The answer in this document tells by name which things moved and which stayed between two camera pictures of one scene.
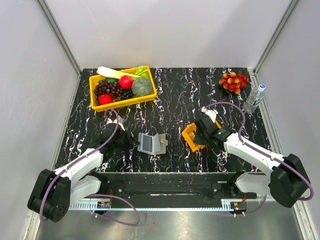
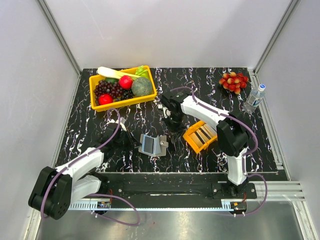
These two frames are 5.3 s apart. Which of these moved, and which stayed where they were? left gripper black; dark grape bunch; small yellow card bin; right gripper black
Moved: right gripper black
Stayed: left gripper black; small yellow card bin; dark grape bunch
